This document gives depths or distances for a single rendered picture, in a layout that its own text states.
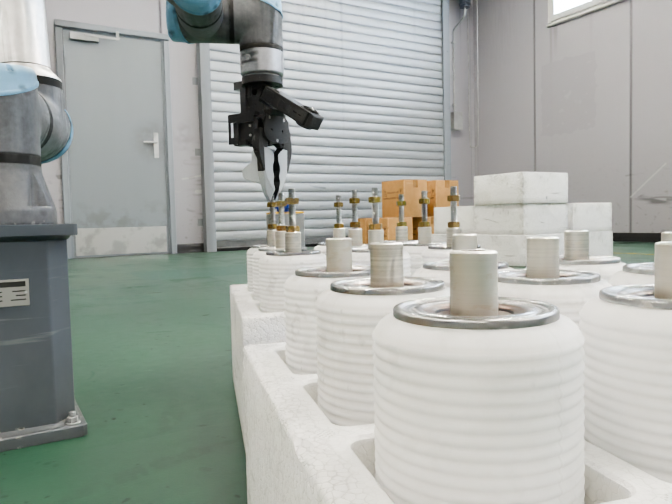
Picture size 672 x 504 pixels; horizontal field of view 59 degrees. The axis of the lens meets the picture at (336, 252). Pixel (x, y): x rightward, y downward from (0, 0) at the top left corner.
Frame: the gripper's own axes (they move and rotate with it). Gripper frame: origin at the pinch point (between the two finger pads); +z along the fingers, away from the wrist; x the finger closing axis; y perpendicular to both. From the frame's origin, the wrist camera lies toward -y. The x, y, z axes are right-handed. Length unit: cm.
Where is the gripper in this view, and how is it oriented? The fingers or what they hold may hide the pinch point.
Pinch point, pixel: (274, 193)
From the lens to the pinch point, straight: 104.3
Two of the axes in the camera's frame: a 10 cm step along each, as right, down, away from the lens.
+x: -5.3, 0.6, -8.4
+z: 0.2, 10.0, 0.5
